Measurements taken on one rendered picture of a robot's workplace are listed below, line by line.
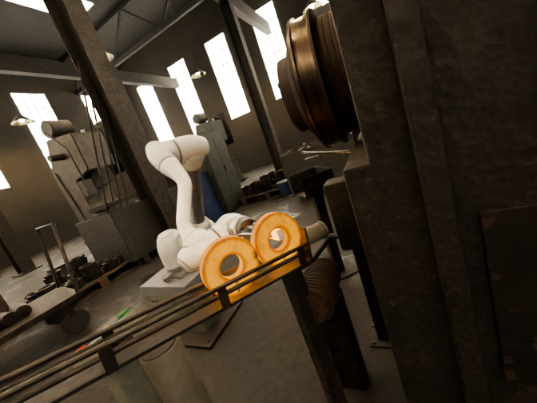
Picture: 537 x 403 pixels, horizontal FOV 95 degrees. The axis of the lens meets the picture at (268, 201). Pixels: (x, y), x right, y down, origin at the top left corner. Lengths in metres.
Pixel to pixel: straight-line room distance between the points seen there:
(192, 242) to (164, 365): 0.37
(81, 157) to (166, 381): 5.44
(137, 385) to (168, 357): 0.21
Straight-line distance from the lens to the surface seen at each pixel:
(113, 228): 3.76
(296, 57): 0.85
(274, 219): 0.69
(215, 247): 0.63
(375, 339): 1.36
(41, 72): 10.44
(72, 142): 6.15
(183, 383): 0.96
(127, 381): 1.06
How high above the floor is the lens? 0.98
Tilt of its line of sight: 13 degrees down
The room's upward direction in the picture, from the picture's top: 20 degrees counter-clockwise
